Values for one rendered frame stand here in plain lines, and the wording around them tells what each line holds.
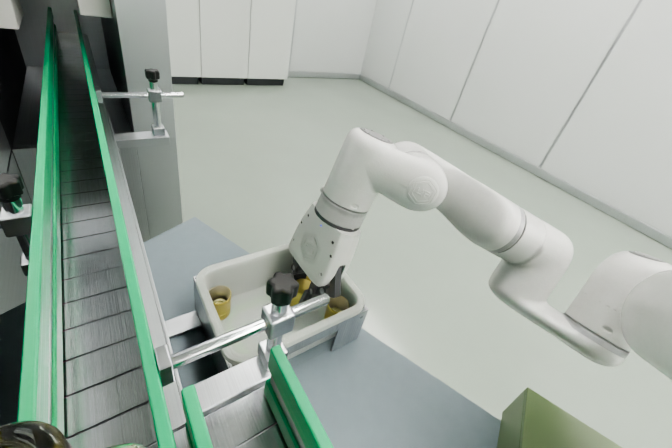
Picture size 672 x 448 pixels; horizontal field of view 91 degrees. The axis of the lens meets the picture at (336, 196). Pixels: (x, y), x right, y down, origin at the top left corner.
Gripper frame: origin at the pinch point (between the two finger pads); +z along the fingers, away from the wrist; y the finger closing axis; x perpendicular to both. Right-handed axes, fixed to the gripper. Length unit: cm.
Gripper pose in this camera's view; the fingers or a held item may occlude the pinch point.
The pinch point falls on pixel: (302, 289)
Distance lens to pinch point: 58.1
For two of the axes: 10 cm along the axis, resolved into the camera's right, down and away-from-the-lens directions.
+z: -3.9, 8.4, 3.7
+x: 7.2, 0.3, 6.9
